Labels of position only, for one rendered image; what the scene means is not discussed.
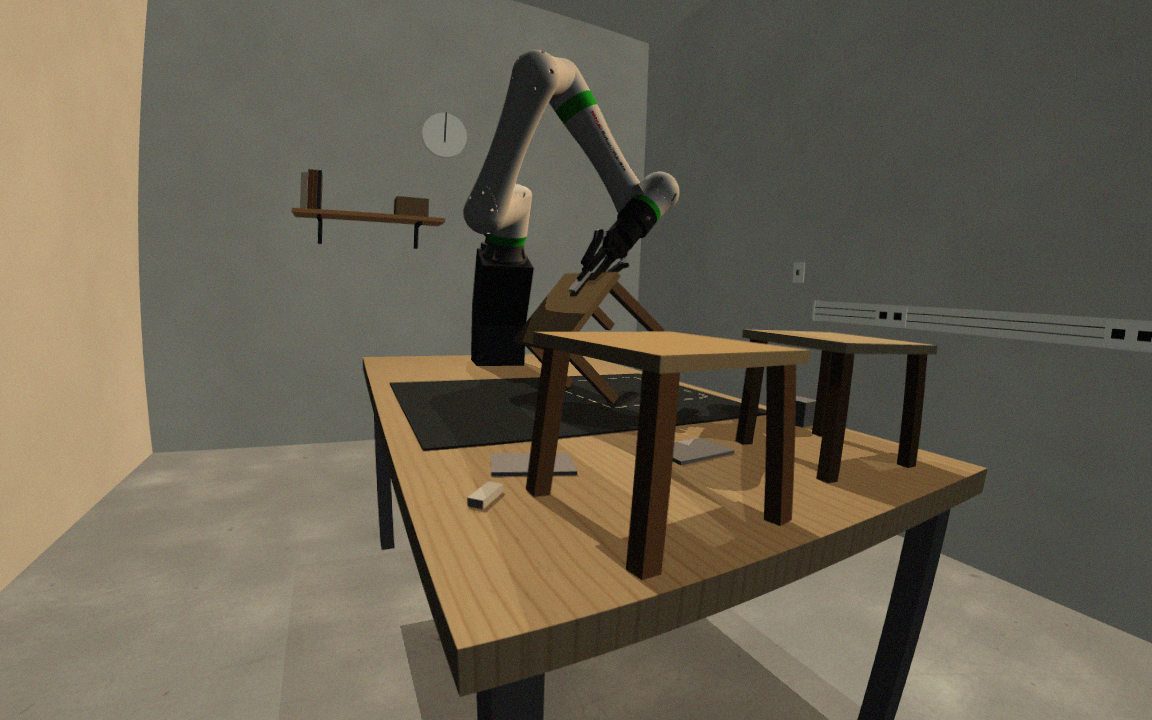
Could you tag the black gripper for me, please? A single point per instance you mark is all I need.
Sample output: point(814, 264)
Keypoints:
point(624, 233)

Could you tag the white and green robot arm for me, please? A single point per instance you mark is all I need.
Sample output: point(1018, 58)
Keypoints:
point(535, 78)

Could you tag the black rectangular mat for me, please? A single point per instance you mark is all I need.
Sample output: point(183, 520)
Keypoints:
point(470, 413)

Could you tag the small beige rectangular block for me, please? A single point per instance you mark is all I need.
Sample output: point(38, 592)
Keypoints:
point(482, 497)

